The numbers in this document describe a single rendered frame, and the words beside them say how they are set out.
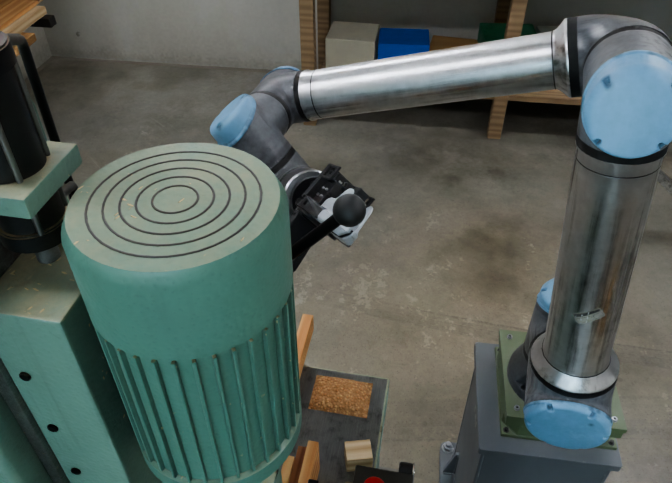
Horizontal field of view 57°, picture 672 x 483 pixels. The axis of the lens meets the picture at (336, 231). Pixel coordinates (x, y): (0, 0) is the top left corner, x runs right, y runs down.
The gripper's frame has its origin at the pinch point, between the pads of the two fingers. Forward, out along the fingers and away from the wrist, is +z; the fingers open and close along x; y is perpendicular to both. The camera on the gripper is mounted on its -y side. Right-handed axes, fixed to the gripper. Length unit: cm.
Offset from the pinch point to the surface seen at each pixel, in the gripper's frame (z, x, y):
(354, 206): 13.3, -6.4, 2.0
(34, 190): 20.0, -29.5, -14.3
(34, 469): 5.6, -11.8, -40.6
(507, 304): -130, 123, 30
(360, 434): -14.6, 30.3, -21.6
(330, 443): -14.8, 27.1, -25.6
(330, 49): -262, 27, 87
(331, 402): -19.8, 25.5, -21.2
